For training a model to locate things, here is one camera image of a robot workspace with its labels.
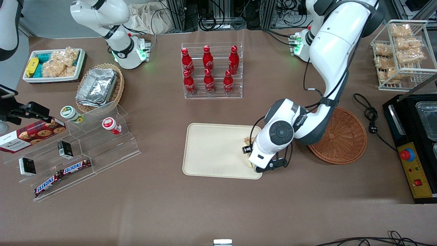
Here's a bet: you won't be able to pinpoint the black floor cable bundle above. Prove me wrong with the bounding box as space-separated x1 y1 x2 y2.
313 230 437 246

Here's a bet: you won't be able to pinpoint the red lid snack cup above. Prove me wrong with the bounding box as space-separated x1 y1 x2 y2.
102 117 122 135

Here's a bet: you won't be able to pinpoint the tan oval wicker basket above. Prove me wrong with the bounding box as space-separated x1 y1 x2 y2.
75 63 125 113

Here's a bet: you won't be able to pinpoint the red Walkers cookie box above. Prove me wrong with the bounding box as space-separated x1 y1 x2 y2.
0 117 67 154

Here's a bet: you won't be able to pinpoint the yellow snack packet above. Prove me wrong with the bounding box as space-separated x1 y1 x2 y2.
25 57 39 78

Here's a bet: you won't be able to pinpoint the triangular sandwich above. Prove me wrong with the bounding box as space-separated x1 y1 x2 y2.
243 136 255 169

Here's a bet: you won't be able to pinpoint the green lid snack cup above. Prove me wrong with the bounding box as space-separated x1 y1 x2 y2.
60 106 84 124

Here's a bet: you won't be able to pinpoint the black countertop appliance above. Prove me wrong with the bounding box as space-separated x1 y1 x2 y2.
382 94 437 205

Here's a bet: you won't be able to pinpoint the small black snack box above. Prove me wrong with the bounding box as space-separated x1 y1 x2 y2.
57 140 74 159
18 157 37 177

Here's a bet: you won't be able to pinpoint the clear bag rice crackers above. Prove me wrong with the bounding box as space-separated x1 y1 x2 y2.
42 46 80 78

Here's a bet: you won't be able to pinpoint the black power cable with plug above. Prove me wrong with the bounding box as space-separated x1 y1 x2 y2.
353 93 398 153

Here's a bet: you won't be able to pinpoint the clear acrylic bottle rack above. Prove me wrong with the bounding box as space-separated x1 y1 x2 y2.
181 42 244 100

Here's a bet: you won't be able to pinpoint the white wire rack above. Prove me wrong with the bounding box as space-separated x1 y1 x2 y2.
370 19 437 92

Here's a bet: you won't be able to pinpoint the coiled grey cable bundle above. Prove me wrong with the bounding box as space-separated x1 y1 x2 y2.
199 16 247 32

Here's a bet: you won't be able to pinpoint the Snickers chocolate bar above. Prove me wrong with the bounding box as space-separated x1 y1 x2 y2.
60 159 92 175
34 172 64 197

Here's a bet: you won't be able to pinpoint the black aluminium frame post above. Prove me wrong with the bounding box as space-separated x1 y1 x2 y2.
246 0 278 30
165 0 199 33

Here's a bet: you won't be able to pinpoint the yellow control panel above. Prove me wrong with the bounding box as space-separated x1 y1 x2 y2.
397 141 434 200

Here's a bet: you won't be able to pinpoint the red cola bottle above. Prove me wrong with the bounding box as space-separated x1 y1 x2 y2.
228 45 240 74
181 47 195 74
183 70 196 96
223 70 235 95
203 68 216 95
202 45 214 71

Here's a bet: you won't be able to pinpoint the beige plastic serving tray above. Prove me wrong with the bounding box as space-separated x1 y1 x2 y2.
182 123 263 180

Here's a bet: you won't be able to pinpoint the silver foil container stack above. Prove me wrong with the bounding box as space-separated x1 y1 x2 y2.
75 68 118 107

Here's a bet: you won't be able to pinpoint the brown round wicker basket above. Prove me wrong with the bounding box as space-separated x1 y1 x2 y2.
307 107 368 165

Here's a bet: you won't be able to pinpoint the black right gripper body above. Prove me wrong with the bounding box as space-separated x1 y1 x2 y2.
0 105 32 125

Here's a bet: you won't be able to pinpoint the clear acrylic step display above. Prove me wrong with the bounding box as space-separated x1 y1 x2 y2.
3 100 142 202

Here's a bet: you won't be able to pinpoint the clear plastic container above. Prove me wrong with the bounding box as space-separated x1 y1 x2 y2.
415 101 437 142

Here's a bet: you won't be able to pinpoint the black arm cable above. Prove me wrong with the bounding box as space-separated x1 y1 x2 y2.
250 32 363 168

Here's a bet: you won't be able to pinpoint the white rectangular plastic bin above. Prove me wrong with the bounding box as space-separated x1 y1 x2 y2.
23 48 86 83

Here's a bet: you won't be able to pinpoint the teal snack packet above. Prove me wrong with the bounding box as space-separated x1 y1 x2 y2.
35 51 52 78

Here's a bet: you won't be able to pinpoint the beige cloth bag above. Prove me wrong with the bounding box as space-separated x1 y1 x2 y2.
127 3 172 35

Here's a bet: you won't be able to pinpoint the clear bag fried snack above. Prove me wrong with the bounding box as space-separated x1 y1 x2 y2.
395 37 423 50
395 48 426 64
374 56 397 69
390 24 413 38
377 68 400 84
373 44 393 57

